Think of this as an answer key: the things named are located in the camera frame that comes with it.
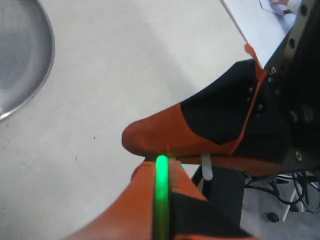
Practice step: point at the white chair base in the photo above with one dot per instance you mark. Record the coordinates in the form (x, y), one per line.
(296, 196)

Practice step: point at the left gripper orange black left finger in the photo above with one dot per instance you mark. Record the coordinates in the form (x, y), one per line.
(131, 216)

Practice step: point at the green glow stick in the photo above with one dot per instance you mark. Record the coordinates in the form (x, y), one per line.
(161, 211)

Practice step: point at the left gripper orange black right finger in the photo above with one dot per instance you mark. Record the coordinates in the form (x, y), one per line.
(236, 120)

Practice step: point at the black table frame post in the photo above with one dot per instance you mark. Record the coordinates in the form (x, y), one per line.
(225, 191)

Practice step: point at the round stainless steel plate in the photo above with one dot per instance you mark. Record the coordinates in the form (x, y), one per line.
(27, 52)

